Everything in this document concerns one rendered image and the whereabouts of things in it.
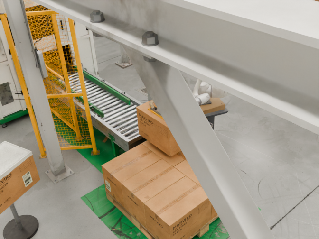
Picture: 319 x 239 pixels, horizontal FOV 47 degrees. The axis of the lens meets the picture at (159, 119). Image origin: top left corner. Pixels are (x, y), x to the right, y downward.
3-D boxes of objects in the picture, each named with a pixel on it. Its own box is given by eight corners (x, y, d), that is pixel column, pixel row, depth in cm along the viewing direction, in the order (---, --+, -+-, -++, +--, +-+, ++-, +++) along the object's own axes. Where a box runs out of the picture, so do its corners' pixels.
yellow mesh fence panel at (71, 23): (38, 158, 529) (-5, 15, 410) (40, 154, 538) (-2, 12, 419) (99, 154, 530) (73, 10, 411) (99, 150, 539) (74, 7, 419)
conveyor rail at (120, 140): (45, 88, 615) (43, 78, 604) (48, 87, 617) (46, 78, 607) (127, 153, 466) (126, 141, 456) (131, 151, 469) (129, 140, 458)
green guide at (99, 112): (45, 80, 608) (44, 75, 603) (51, 78, 613) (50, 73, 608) (98, 120, 505) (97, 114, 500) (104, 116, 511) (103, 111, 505)
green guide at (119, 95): (74, 69, 635) (73, 65, 630) (79, 68, 641) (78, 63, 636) (129, 105, 533) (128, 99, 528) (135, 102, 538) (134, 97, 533)
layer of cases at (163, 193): (105, 189, 452) (101, 165, 429) (166, 153, 503) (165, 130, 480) (170, 252, 375) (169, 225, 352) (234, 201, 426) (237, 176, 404)
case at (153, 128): (138, 134, 456) (136, 106, 433) (163, 121, 476) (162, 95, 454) (170, 157, 417) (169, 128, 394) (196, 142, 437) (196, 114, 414)
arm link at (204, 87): (197, 93, 487) (197, 79, 474) (211, 94, 484) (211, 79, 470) (196, 101, 475) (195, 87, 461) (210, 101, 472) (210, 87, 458)
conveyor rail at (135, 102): (79, 76, 648) (78, 66, 638) (82, 75, 651) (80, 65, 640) (166, 132, 500) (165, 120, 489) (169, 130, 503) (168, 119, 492)
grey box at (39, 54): (36, 72, 429) (30, 48, 412) (41, 70, 432) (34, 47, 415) (44, 78, 416) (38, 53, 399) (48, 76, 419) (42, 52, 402)
